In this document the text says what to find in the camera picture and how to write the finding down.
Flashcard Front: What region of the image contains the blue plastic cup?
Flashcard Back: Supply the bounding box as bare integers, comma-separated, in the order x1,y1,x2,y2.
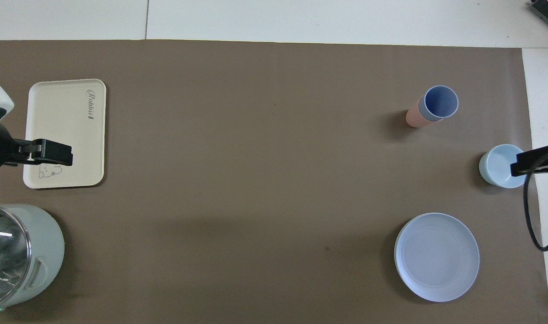
419,85,459,122

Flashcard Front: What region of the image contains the pink plastic cup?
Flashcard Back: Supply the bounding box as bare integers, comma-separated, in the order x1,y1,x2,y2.
406,99,437,128

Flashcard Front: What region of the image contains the cream rabbit print tray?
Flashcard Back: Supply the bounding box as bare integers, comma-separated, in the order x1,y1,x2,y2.
23,79,107,189

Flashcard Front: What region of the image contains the light blue bowl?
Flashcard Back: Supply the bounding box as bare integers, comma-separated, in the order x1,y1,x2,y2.
479,144,528,189

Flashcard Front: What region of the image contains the pale blue plate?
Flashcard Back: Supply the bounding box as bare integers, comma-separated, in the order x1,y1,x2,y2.
394,212,480,302

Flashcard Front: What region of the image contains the brown table mat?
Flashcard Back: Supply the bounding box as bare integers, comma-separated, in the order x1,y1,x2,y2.
0,40,548,324

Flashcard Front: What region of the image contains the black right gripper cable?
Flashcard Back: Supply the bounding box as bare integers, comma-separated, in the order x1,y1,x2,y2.
523,169,548,252

